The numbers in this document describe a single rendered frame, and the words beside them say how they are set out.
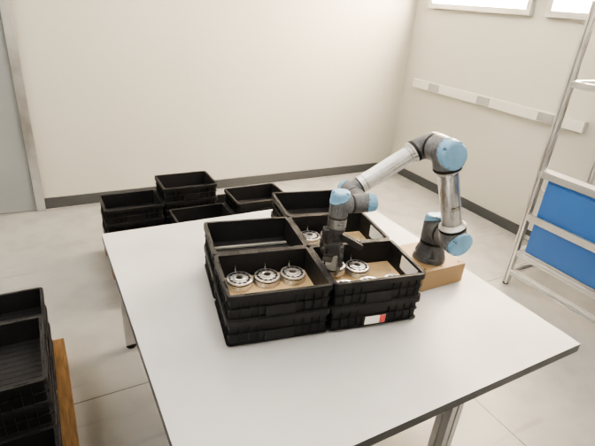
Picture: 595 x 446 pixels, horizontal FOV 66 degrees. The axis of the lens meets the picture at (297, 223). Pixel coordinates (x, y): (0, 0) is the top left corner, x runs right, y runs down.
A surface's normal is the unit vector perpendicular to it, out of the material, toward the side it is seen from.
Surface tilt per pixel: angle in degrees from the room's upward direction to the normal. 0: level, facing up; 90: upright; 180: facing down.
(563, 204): 90
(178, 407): 0
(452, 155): 81
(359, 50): 90
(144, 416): 0
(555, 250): 90
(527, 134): 90
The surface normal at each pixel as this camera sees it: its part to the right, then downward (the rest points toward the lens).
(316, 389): 0.07, -0.90
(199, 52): 0.47, 0.42
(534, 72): -0.88, 0.15
